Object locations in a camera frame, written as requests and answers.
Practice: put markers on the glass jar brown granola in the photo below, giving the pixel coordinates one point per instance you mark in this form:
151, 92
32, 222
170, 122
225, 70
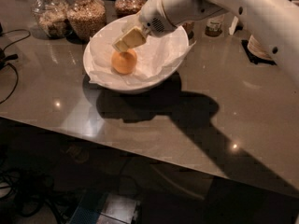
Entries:
128, 7

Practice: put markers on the clear glass bottle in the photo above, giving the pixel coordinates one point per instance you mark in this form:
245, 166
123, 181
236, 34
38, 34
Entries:
213, 26

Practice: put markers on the stack of white plates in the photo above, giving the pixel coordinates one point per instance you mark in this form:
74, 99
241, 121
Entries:
255, 47

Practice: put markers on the glass jar pale cereal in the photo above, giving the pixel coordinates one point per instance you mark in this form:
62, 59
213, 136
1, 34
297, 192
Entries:
51, 17

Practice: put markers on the glass jar round grains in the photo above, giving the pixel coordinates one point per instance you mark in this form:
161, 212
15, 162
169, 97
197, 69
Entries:
87, 17

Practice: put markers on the white paper napkin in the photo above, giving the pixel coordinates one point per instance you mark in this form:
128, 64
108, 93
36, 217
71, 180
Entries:
159, 56

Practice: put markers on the black square mat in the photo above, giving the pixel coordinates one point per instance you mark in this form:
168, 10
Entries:
252, 58

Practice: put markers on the glass jar mixed muesli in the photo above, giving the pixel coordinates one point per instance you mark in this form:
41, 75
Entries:
188, 26

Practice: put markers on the blue and silver box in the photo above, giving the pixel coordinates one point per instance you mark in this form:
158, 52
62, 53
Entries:
105, 208

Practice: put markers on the white stand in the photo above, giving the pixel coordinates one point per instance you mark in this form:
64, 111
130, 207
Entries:
233, 26

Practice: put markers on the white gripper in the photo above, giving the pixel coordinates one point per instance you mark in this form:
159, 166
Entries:
151, 17

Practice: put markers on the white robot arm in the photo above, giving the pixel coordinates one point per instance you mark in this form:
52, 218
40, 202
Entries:
274, 23

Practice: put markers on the white tilted bowl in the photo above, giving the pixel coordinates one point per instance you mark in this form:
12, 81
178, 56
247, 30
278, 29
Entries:
102, 41

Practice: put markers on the orange fruit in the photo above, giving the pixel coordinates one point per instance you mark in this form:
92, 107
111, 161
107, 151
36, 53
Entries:
124, 62

